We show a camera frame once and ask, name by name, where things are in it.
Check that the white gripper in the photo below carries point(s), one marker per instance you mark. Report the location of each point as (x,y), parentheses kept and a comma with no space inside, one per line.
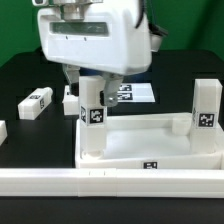
(105,35)

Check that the white desk top tray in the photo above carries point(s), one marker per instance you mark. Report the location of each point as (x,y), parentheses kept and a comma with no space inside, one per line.
(154,141)

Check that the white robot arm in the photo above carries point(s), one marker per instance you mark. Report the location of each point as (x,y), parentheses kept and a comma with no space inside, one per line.
(151,26)

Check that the white block left edge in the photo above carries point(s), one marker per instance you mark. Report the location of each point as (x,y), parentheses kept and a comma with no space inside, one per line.
(3,131)

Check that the white marker base plate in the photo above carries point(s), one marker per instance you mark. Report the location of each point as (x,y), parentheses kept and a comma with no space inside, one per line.
(136,92)

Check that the white front rail fence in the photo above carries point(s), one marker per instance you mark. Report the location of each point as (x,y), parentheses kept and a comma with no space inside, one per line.
(112,182)

